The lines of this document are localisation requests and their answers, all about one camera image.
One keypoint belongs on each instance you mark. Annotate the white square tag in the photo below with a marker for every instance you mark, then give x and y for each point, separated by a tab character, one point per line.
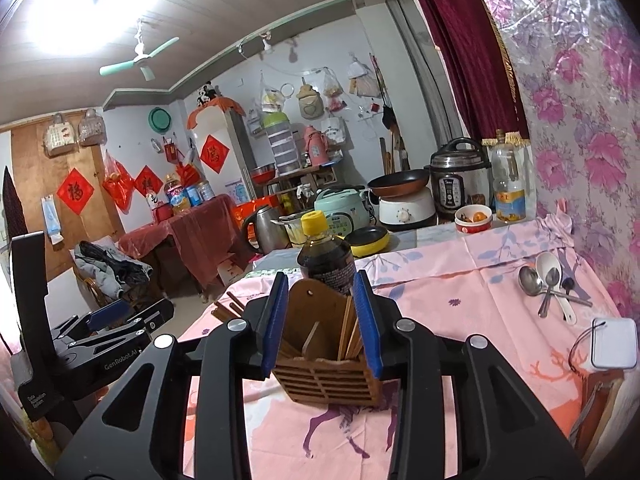
614	344

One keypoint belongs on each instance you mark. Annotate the large yellow oil bottle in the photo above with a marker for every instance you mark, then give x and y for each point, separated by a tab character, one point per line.
178	195

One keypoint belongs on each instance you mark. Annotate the small cardboard box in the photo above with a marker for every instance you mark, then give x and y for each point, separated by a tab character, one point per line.
231	272

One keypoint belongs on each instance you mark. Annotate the ceiling lamp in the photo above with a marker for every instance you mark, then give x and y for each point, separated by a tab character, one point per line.
90	5

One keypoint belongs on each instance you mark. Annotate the red hanging ornament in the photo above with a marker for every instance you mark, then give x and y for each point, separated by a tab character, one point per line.
171	149

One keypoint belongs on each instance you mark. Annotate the plastic drawer unit green lid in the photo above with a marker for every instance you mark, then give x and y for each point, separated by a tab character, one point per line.
281	145

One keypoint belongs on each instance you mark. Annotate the dark red curtain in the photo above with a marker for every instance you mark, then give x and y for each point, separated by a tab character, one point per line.
465	35

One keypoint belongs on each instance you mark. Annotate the blue white poster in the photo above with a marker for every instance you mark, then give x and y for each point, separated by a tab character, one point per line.
236	192

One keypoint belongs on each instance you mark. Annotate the mint green rice cooker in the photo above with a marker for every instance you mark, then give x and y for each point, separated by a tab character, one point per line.
340	207

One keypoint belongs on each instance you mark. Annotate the blue tin can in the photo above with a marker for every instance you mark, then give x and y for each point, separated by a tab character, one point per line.
193	196
206	192

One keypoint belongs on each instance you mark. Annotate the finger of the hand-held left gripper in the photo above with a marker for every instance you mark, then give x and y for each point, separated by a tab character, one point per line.
112	316
110	341

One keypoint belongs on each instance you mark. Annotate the orange cloth cover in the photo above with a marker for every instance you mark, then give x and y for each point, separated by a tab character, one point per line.
215	109

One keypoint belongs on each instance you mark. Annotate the wooden shelf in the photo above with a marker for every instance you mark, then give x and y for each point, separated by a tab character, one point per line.
300	178

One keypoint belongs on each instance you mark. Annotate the white electric cooker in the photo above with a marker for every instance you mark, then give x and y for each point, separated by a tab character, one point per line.
406	210

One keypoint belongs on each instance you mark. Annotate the woven handbag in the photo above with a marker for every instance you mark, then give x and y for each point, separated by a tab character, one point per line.
60	135
91	129

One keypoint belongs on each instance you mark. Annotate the wicker chair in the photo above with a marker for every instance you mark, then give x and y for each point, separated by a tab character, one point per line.
95	291

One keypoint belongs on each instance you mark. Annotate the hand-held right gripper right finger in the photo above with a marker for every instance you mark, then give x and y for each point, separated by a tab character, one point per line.
367	325

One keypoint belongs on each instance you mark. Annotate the red diamond paper on refrigerator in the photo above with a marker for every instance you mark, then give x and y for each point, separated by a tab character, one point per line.
215	154

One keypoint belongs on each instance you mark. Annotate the green ceiling fan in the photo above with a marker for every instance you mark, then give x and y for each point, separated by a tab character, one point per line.
140	60

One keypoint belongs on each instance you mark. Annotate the dark sauce bottle yellow cap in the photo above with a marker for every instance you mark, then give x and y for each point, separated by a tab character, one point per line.
325	265

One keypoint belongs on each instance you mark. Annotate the orange gift bag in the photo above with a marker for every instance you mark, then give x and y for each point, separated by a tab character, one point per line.
255	211

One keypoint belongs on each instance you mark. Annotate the large metal spoon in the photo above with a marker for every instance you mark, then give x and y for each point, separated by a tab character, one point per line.
529	280

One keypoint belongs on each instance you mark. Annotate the steel electric kettle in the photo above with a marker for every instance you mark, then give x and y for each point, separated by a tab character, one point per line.
265	230

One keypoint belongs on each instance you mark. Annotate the table with red cloth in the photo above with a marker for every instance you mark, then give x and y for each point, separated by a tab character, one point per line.
200	240

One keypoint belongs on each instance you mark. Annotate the floral plastic wall sheet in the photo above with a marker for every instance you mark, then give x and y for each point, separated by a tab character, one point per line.
585	125

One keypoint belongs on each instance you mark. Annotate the red basin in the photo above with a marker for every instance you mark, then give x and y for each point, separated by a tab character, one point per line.
262	175

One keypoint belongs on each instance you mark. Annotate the panda plush toy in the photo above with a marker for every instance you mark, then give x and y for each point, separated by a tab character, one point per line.
206	94

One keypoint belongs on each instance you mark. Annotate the beige hanging pouch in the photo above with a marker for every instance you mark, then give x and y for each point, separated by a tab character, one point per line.
310	102

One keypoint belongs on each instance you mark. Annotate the red diamond paper on door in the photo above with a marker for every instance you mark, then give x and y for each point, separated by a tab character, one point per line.
75	192

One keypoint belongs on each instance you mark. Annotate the plastic bag with yellow contents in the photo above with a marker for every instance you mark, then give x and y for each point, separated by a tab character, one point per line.
272	97

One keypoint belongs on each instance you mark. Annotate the clear plastic oil bottle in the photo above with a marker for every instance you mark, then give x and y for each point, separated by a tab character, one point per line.
511	185

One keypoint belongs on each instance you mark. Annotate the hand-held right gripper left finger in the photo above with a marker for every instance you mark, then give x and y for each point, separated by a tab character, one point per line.
276	325

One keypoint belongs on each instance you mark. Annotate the silver black pressure cooker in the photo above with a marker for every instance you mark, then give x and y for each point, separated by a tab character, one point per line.
457	180

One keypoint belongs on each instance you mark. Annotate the dark hanging coat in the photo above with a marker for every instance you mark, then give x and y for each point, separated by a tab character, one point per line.
11	205

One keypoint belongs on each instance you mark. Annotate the group of wooden chopsticks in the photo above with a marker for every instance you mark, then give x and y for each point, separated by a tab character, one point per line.
348	332

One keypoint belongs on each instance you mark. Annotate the red diamond paper on wall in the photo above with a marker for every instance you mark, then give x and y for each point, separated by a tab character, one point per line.
148	184

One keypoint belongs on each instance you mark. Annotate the wooden door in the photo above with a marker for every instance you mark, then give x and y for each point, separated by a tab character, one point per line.
95	240

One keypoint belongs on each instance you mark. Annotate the pink thermos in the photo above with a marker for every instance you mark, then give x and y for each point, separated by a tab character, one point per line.
315	147

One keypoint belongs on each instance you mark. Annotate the white refrigerator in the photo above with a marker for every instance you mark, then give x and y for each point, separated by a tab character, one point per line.
235	145

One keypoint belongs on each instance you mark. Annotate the wooden chopstick holder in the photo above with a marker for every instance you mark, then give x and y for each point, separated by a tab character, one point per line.
325	380

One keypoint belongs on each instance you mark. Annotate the steel pot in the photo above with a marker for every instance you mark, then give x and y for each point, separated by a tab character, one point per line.
295	230

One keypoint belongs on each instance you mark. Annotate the white tote bag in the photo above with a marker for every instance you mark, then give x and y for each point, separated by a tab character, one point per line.
334	135

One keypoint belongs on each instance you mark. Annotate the brown frying pan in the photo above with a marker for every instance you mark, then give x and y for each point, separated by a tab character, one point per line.
399	182

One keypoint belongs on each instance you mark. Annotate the small yellow pan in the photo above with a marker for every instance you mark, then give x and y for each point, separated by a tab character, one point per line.
367	242

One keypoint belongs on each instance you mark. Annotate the pink deer print tablecloth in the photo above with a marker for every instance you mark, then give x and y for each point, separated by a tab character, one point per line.
475	290

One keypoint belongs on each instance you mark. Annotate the white ceramic spoon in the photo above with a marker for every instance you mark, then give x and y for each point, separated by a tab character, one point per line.
548	265

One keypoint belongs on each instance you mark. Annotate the green wall basin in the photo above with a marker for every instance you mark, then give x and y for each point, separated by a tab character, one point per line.
160	119

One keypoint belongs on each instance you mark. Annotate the plastic bag with red contents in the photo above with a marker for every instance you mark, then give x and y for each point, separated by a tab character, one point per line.
333	92

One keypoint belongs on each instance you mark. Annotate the red white bowl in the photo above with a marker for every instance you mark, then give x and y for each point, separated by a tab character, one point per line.
472	225

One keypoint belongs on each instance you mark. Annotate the pile of dark jackets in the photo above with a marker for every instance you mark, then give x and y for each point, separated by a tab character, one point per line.
105	265

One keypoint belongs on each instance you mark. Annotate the small metal spoon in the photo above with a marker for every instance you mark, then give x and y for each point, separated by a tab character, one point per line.
551	277

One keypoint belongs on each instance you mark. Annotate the red container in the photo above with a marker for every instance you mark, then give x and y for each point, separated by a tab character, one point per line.
162	214

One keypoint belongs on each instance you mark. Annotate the brown leather case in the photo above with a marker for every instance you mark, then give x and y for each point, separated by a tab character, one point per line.
600	400

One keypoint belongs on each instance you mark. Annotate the blue face mask pack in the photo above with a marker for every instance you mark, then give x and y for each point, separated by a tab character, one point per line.
52	220

